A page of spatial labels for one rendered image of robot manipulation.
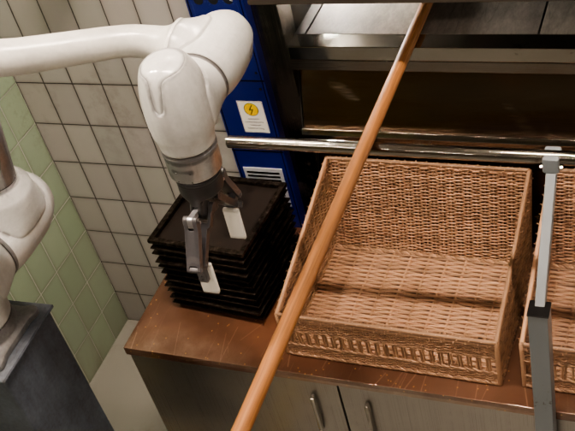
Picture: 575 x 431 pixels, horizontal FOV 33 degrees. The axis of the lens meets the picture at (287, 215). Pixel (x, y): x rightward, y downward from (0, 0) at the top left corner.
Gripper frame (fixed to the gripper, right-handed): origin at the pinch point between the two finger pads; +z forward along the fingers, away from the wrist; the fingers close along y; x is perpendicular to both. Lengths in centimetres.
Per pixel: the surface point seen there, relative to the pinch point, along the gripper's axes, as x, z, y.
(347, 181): 12.5, 8.7, -32.7
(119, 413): -89, 132, -50
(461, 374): 31, 68, -35
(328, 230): 12.5, 9.1, -18.7
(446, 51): 22, 12, -85
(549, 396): 53, 58, -24
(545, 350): 52, 43, -24
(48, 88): -97, 29, -89
